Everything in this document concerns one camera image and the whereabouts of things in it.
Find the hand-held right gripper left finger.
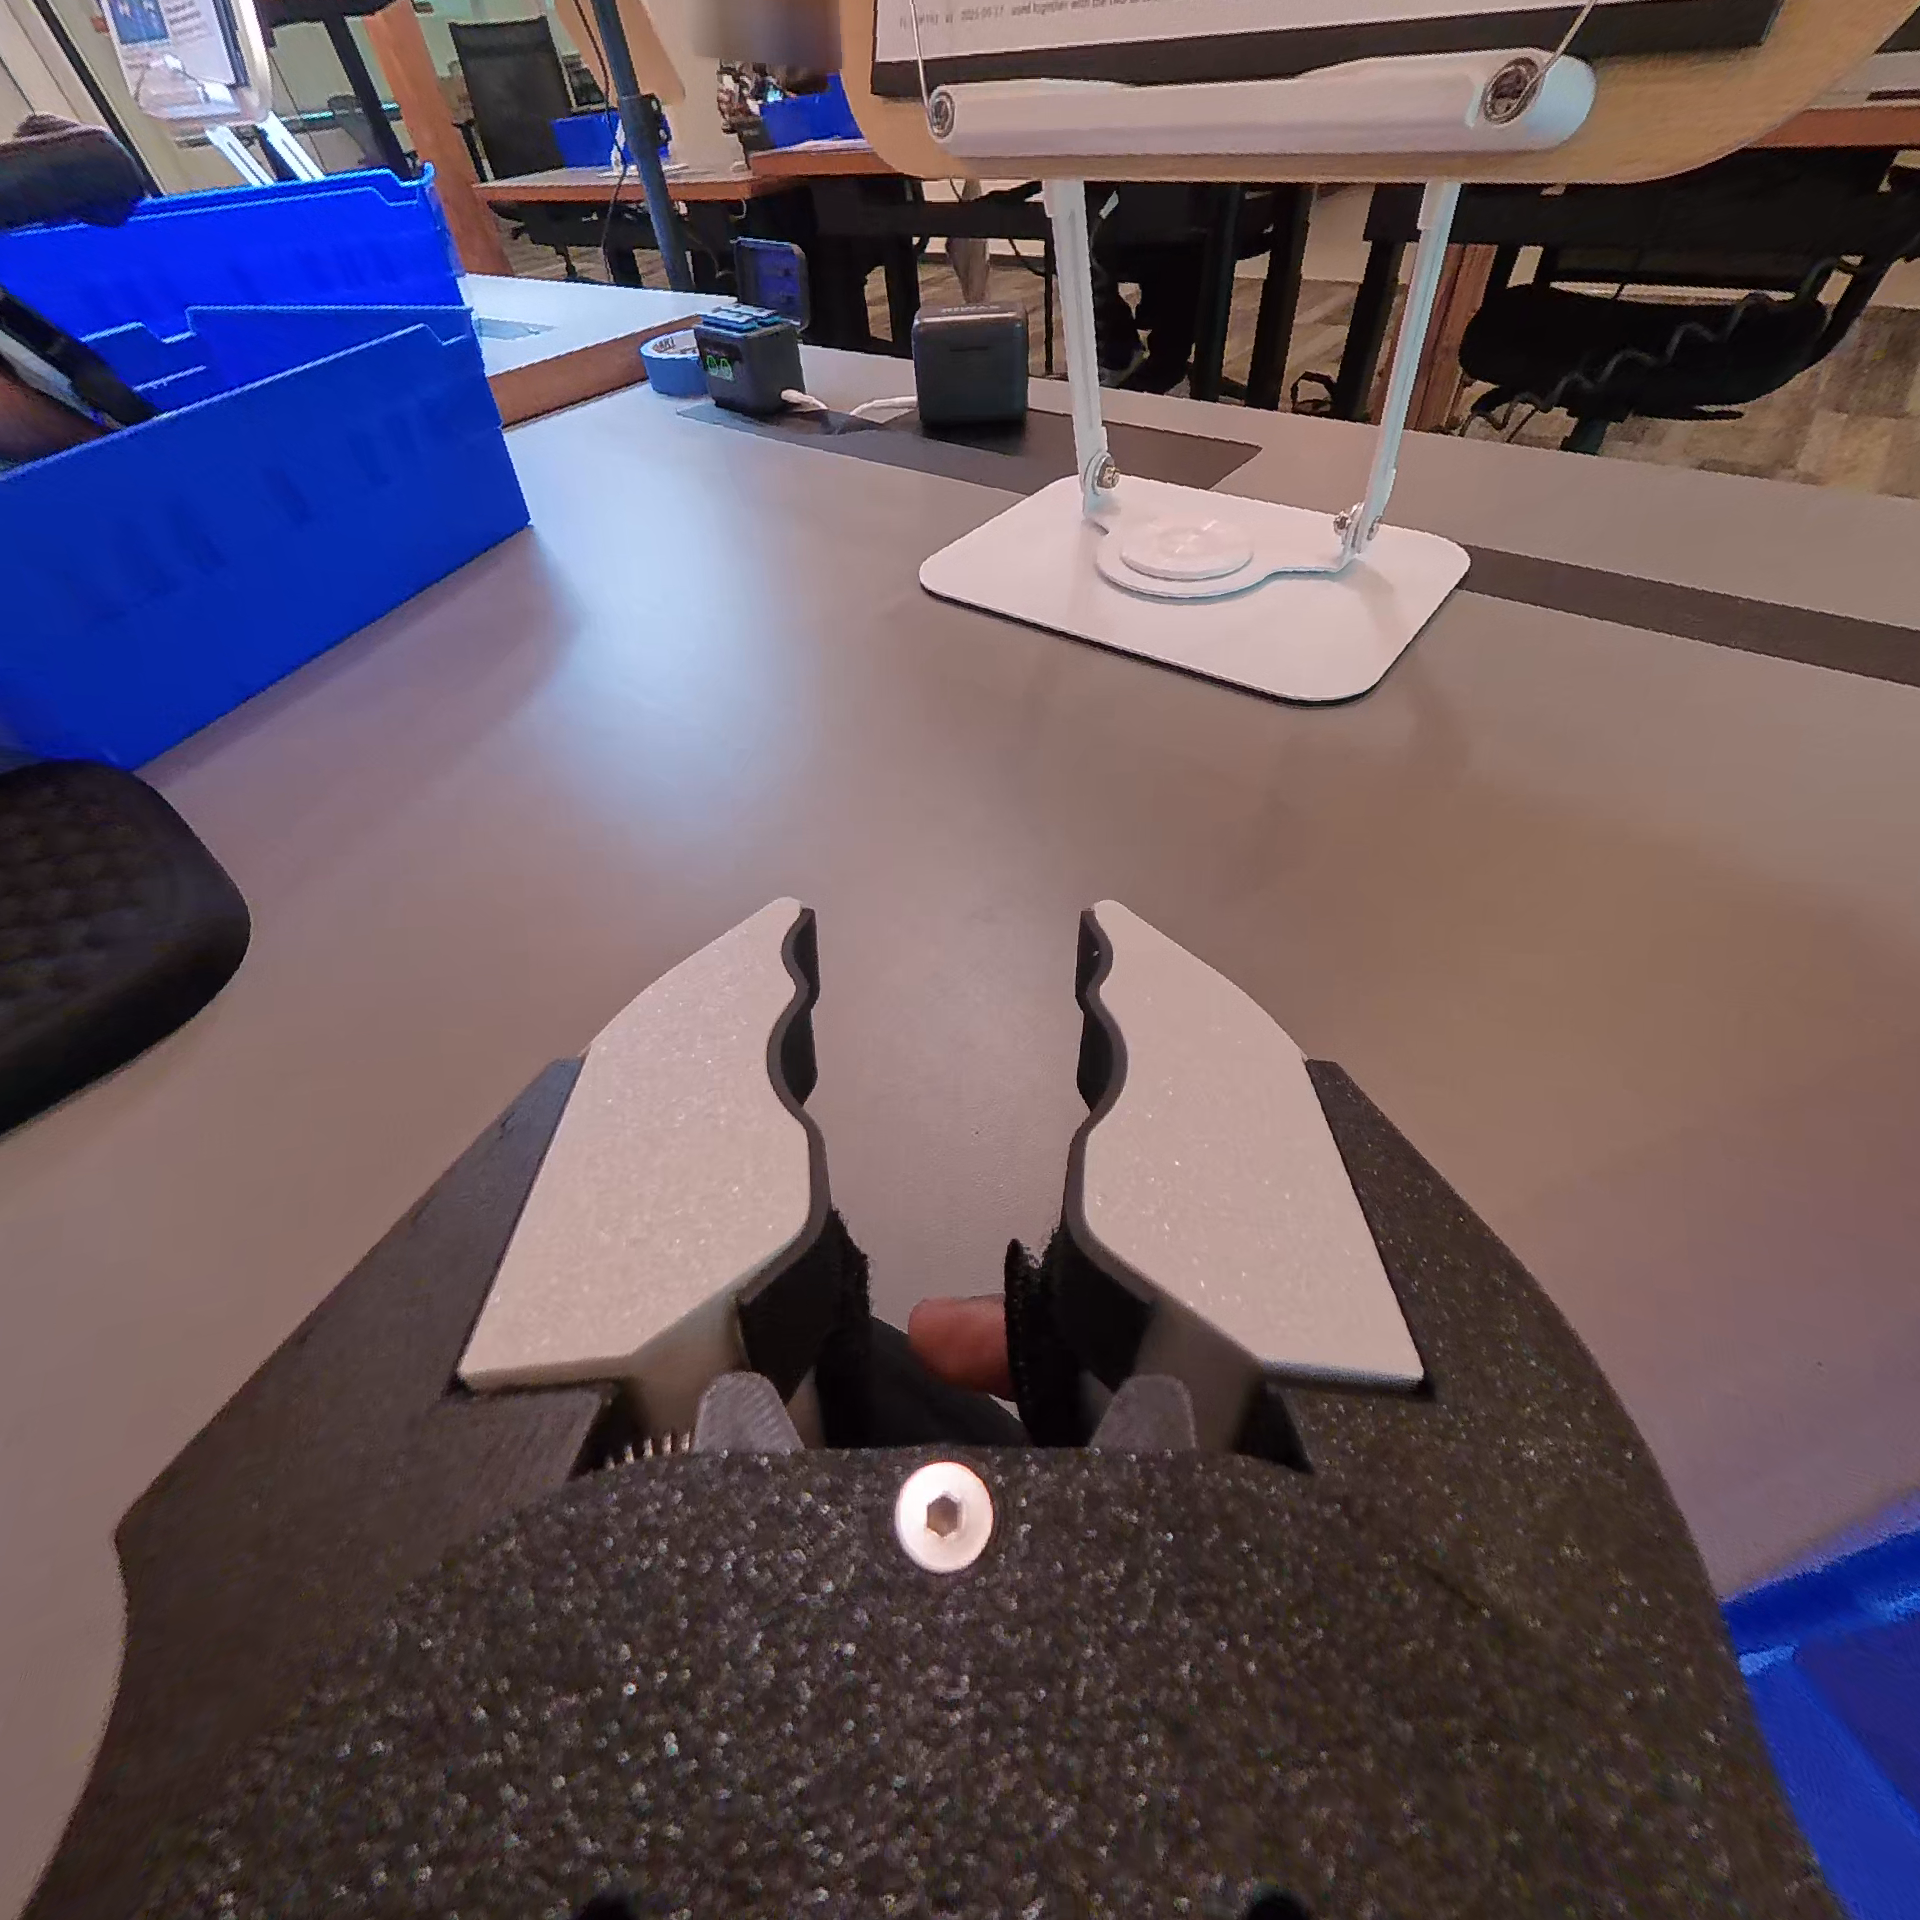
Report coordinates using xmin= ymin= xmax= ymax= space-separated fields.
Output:
xmin=458 ymin=895 xmax=833 ymax=1400

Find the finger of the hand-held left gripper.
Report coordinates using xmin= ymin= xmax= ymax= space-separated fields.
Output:
xmin=0 ymin=293 xmax=157 ymax=437

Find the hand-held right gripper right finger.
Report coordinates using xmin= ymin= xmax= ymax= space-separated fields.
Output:
xmin=1066 ymin=895 xmax=1430 ymax=1448

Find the blue divided plastic bin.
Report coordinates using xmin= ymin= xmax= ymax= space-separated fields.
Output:
xmin=0 ymin=285 xmax=532 ymax=772

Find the person's right hand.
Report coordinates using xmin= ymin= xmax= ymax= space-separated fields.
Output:
xmin=909 ymin=1294 xmax=1022 ymax=1395

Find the standing banner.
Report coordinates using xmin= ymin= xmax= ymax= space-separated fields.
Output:
xmin=91 ymin=0 xmax=289 ymax=183

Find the wood-edged grey board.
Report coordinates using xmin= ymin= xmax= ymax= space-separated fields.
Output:
xmin=450 ymin=271 xmax=736 ymax=427

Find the wooden office desk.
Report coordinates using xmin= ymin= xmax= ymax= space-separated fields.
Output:
xmin=476 ymin=144 xmax=904 ymax=287

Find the black wrist rest pad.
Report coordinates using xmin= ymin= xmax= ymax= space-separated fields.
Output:
xmin=0 ymin=759 xmax=253 ymax=1136

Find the sign board on white stand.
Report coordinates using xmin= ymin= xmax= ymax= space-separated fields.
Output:
xmin=842 ymin=0 xmax=1862 ymax=707

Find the small black and blue device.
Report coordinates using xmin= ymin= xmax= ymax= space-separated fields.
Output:
xmin=691 ymin=239 xmax=811 ymax=415

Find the dark grey box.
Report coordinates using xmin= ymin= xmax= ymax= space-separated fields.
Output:
xmin=909 ymin=302 xmax=1030 ymax=437

